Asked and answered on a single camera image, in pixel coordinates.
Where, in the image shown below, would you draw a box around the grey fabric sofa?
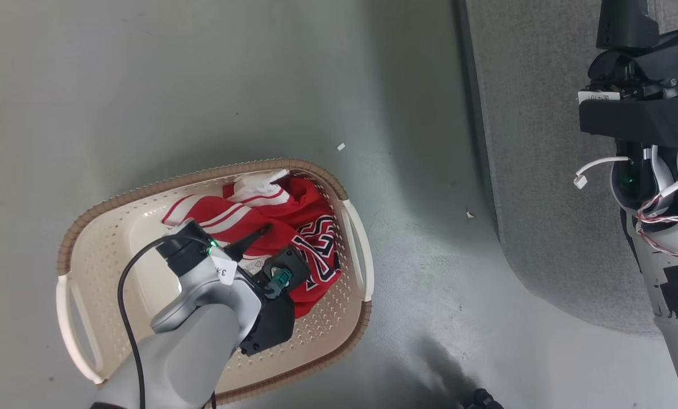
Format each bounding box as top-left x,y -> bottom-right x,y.
457,0 -> 678,337

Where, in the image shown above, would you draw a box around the beige perforated laundry basket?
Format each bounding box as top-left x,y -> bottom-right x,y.
55,158 -> 375,406

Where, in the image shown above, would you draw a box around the white cable with connector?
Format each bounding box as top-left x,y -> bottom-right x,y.
573,156 -> 630,190

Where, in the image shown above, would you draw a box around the white label on right gripper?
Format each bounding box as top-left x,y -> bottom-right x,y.
577,90 -> 622,105

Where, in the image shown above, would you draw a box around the red and white jersey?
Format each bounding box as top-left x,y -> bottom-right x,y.
161,169 -> 343,319

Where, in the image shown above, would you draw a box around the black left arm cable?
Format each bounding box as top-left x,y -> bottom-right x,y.
117,235 -> 217,409

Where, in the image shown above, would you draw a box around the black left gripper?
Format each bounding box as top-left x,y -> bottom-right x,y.
156,219 -> 273,278

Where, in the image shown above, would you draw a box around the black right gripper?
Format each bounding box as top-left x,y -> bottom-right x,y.
587,0 -> 678,102

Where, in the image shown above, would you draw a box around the red white twisted wires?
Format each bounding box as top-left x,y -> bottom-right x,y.
635,193 -> 678,269

